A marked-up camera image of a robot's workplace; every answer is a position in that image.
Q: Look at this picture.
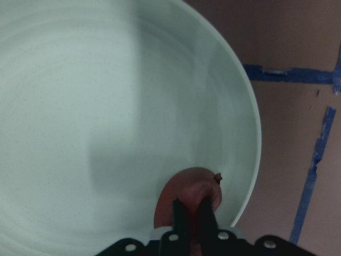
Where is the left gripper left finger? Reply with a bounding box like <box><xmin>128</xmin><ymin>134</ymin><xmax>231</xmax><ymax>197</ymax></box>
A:
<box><xmin>172</xmin><ymin>199</ymin><xmax>190</xmax><ymax>238</ymax></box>

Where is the brown steamed bun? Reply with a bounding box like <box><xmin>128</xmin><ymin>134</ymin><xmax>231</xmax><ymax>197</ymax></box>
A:
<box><xmin>153</xmin><ymin>167</ymin><xmax>222</xmax><ymax>255</ymax></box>

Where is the light green plate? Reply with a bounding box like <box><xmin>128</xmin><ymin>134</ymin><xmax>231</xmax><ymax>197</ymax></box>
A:
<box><xmin>1</xmin><ymin>1</ymin><xmax>261</xmax><ymax>255</ymax></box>

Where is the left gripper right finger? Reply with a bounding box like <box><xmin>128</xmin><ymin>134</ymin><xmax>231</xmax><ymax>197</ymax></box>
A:
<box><xmin>198</xmin><ymin>197</ymin><xmax>218</xmax><ymax>237</ymax></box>

